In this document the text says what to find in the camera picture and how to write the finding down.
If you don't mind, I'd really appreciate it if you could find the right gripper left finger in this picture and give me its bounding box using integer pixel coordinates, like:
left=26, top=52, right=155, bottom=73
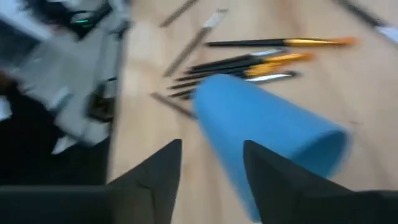
left=0, top=138, right=182, bottom=224

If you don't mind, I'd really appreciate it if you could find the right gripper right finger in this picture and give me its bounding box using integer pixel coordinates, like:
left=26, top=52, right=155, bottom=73
left=243, top=140, right=398, bottom=224

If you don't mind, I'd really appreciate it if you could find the blue plastic cup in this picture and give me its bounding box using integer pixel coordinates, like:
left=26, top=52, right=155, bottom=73
left=191, top=73, right=351, bottom=223

